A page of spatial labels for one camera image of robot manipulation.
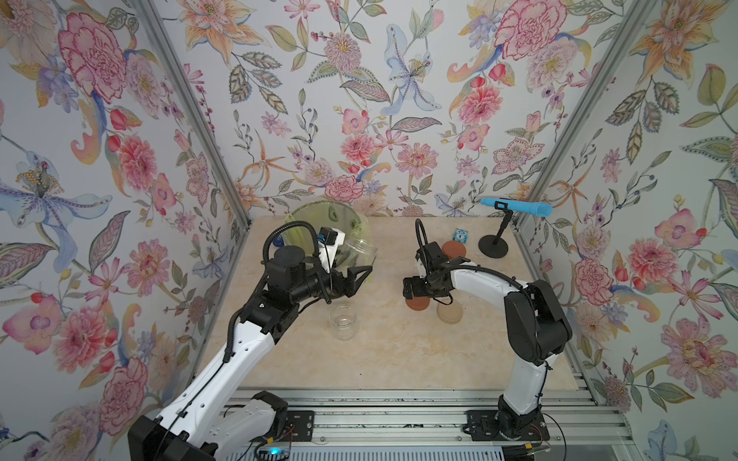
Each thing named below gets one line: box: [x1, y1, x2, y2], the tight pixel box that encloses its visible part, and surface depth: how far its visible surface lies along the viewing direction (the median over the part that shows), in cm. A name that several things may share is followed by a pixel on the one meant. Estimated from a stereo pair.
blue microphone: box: [480, 197, 554, 219], surface depth 99 cm
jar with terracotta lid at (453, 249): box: [442, 240, 468, 260], surface depth 100 cm
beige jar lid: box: [436, 299, 465, 325], surface depth 97 cm
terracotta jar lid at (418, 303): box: [405, 295, 431, 312], surface depth 97 cm
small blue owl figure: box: [451, 228, 469, 244], surface depth 117 cm
